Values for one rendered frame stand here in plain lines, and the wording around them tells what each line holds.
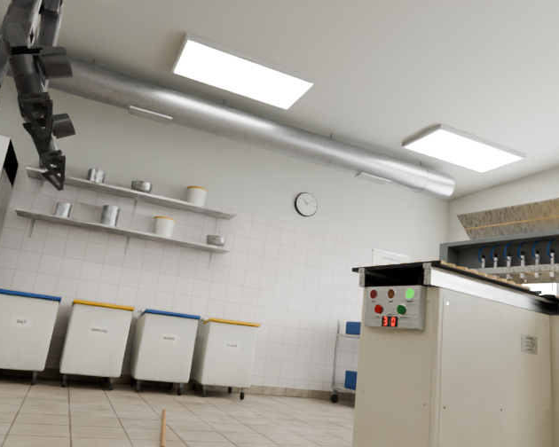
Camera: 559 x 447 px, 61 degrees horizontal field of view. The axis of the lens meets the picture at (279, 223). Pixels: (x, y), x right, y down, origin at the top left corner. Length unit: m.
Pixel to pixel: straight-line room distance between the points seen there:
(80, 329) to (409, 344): 3.56
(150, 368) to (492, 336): 3.57
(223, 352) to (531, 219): 3.43
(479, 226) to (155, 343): 3.30
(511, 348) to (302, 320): 4.32
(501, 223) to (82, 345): 3.64
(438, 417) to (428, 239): 5.79
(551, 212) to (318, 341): 4.27
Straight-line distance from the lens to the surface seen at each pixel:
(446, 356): 1.60
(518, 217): 2.36
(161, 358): 4.82
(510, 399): 1.91
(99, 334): 4.73
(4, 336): 4.74
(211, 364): 4.95
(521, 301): 2.01
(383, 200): 6.90
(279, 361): 5.91
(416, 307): 1.59
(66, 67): 1.28
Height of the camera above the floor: 0.61
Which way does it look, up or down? 14 degrees up
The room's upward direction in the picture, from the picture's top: 7 degrees clockwise
